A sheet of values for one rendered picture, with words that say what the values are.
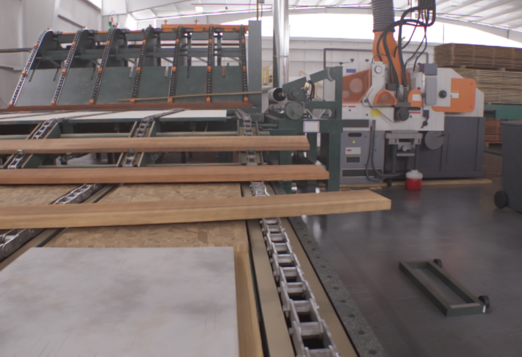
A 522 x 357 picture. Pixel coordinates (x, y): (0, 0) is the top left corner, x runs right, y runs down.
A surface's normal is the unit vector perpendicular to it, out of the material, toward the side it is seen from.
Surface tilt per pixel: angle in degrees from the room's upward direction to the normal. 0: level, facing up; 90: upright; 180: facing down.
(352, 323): 0
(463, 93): 90
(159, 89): 46
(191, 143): 22
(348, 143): 90
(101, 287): 0
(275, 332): 0
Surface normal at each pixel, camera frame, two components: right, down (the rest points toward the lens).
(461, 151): 0.08, 0.15
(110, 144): 0.03, -0.86
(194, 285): 0.00, -0.99
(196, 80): 0.06, -0.57
